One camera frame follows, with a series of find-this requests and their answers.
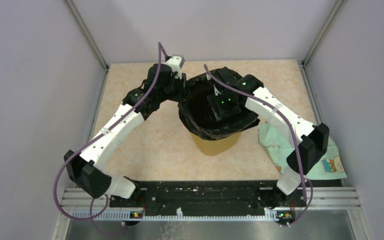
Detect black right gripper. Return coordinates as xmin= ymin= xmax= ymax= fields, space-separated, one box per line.
xmin=207 ymin=90 xmax=241 ymax=122

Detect black plastic trash bag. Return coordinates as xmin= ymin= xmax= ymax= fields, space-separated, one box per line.
xmin=178 ymin=73 xmax=260 ymax=141

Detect yellow ribbed trash bin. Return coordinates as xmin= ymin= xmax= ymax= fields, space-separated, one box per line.
xmin=190 ymin=132 xmax=242 ymax=157

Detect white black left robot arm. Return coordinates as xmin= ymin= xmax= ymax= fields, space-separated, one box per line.
xmin=63 ymin=60 xmax=187 ymax=207

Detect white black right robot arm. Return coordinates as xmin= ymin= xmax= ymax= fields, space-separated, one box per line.
xmin=204 ymin=65 xmax=330 ymax=206

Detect light green patterned cloth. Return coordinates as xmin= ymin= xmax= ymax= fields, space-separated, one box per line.
xmin=258 ymin=123 xmax=347 ymax=180

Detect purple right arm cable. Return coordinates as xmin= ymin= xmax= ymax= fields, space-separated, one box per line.
xmin=203 ymin=63 xmax=314 ymax=228

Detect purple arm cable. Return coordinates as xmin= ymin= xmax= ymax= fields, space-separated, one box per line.
xmin=203 ymin=63 xmax=314 ymax=228
xmin=52 ymin=41 xmax=170 ymax=237

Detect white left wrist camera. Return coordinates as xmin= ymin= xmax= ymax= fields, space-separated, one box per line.
xmin=164 ymin=54 xmax=185 ymax=79

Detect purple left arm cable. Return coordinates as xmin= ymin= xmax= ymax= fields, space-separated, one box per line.
xmin=52 ymin=41 xmax=170 ymax=237

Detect left aluminium frame post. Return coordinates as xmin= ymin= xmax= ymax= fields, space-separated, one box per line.
xmin=63 ymin=0 xmax=110 ymax=72

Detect aluminium frame post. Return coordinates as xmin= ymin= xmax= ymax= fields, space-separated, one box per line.
xmin=63 ymin=0 xmax=110 ymax=72
xmin=301 ymin=0 xmax=347 ymax=69

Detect right aluminium frame post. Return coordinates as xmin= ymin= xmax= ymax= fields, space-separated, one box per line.
xmin=301 ymin=0 xmax=347 ymax=69

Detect grey slotted cable duct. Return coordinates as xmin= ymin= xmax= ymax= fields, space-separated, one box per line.
xmin=71 ymin=209 xmax=279 ymax=222

